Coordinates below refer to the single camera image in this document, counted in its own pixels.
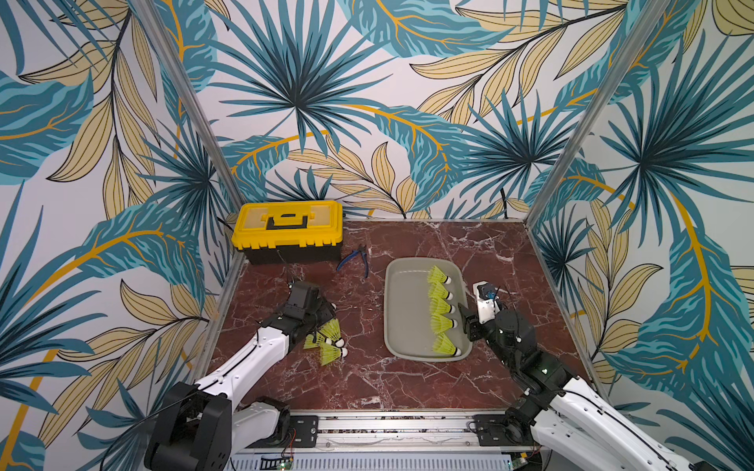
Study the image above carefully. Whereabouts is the aluminium frame post left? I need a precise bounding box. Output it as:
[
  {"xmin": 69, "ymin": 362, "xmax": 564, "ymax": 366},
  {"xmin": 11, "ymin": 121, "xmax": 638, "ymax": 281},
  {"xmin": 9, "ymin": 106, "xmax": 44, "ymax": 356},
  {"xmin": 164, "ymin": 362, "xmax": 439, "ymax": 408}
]
[{"xmin": 126, "ymin": 0, "xmax": 245, "ymax": 207}]

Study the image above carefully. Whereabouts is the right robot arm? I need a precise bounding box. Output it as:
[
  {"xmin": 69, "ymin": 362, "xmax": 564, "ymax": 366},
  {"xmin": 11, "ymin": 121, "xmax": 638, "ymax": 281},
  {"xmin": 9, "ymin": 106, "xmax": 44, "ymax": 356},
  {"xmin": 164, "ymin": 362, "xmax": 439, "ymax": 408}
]
[{"xmin": 459, "ymin": 306, "xmax": 715, "ymax": 470}]

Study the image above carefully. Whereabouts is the grey-green plastic storage tray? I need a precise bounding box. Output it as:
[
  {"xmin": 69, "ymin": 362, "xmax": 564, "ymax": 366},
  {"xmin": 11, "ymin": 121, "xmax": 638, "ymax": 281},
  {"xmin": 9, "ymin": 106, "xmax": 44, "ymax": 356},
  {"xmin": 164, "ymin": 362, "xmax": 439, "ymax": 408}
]
[{"xmin": 384, "ymin": 257, "xmax": 472, "ymax": 362}]

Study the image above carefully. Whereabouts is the yellow black toolbox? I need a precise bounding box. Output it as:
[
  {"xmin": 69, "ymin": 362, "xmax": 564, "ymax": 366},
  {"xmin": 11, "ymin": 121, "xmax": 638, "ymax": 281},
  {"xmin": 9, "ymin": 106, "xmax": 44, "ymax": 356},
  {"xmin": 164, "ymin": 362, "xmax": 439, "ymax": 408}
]
[{"xmin": 231, "ymin": 200, "xmax": 344, "ymax": 265}]

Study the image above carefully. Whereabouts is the aluminium frame post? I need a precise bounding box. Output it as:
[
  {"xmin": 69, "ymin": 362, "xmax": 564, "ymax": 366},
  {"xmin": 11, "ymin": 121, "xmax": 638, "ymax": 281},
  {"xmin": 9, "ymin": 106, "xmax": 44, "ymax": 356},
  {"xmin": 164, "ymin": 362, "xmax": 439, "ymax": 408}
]
[
  {"xmin": 525, "ymin": 0, "xmax": 670, "ymax": 230},
  {"xmin": 126, "ymin": 0, "xmax": 245, "ymax": 207}
]

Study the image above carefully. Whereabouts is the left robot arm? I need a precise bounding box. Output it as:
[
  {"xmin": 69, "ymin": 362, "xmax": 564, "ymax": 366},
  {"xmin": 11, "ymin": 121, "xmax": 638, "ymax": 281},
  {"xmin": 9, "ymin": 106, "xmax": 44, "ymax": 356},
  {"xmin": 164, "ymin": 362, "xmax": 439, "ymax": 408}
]
[{"xmin": 143, "ymin": 282, "xmax": 335, "ymax": 470}]

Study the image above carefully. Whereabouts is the aluminium frame post right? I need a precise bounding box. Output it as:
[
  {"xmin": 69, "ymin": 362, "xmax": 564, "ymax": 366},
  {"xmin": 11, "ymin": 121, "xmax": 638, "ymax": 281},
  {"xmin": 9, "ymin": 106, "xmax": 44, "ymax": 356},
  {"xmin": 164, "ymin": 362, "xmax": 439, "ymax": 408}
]
[{"xmin": 525, "ymin": 0, "xmax": 670, "ymax": 230}]

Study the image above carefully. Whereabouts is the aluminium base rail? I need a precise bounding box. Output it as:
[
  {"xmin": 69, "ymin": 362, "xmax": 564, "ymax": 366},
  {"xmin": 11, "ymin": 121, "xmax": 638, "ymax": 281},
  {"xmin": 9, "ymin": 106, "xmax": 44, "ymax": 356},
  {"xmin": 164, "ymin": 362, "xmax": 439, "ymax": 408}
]
[{"xmin": 223, "ymin": 410, "xmax": 562, "ymax": 470}]

